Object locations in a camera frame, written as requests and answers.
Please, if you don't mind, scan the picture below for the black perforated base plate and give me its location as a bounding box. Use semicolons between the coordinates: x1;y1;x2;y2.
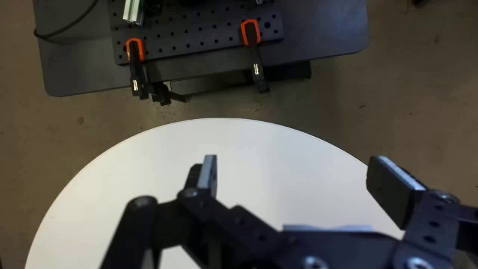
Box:
33;0;371;98

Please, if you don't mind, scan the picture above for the thin black cable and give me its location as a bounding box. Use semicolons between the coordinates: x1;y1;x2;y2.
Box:
33;0;102;41

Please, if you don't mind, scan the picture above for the black perforated breadboard plate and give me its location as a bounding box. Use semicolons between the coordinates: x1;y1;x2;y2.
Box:
106;0;287;65

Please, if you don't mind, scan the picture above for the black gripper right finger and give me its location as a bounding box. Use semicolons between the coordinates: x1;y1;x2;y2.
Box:
366;155;462;250

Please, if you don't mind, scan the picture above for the aluminium extrusion profile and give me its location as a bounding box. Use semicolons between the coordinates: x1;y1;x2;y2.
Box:
121;0;146;25

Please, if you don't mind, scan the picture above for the orange black bar clamp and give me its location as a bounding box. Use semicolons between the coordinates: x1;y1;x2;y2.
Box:
124;35;191;107
239;17;273;95

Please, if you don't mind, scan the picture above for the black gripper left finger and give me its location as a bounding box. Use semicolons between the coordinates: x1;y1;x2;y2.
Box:
176;153;281;250

